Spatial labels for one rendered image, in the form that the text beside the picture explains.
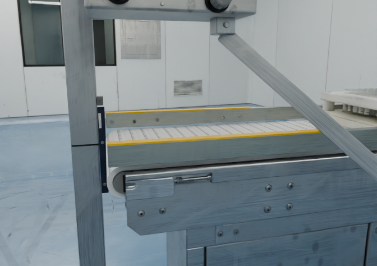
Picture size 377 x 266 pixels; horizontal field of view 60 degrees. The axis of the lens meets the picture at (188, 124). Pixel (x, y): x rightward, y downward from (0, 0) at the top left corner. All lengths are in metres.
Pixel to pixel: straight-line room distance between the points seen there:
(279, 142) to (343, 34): 4.42
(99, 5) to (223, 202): 0.33
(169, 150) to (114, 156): 0.08
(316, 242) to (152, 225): 0.35
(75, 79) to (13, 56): 4.82
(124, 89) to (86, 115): 4.91
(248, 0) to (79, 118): 0.45
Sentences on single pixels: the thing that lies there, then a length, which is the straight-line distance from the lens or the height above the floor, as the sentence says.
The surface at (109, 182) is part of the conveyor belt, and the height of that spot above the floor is 0.79.
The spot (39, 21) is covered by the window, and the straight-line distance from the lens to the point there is 5.55.
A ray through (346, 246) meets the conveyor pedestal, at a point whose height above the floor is 0.60.
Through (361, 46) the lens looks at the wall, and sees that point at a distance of 4.71.
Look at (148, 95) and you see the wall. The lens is 5.76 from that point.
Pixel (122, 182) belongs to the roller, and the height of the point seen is 0.79.
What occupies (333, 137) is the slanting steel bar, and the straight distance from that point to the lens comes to 0.49.
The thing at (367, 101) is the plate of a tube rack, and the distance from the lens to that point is 0.77.
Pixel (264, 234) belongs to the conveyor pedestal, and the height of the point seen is 0.65.
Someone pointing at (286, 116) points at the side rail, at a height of 0.83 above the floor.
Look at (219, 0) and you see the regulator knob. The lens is 0.42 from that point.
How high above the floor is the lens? 0.97
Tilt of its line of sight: 11 degrees down
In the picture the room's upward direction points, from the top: straight up
